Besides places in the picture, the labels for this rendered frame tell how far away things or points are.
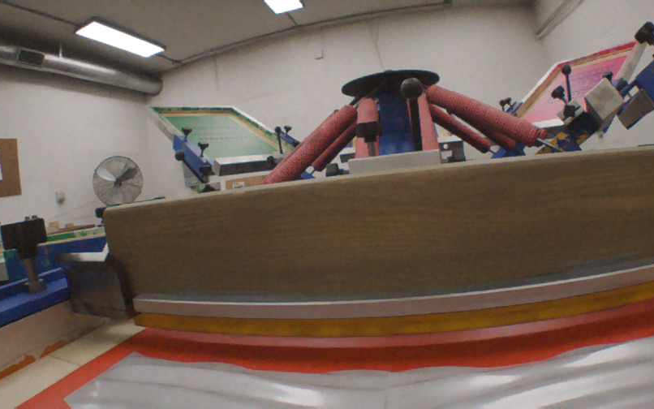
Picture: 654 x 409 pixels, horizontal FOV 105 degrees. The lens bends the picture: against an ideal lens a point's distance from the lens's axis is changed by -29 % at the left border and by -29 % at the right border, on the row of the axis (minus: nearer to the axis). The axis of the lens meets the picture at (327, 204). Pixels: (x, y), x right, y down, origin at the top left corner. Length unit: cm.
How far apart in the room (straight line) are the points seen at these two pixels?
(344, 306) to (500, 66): 454
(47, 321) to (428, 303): 28
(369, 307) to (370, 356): 4
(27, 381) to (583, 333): 35
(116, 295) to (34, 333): 8
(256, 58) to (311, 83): 90
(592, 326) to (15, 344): 39
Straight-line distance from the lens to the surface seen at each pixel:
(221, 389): 20
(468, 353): 21
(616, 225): 22
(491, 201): 19
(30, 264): 33
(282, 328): 23
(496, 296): 19
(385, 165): 47
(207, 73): 532
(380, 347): 22
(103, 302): 29
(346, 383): 18
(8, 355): 30
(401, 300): 18
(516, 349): 21
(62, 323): 32
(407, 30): 465
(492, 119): 84
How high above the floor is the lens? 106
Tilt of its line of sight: 5 degrees down
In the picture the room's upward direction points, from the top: 7 degrees counter-clockwise
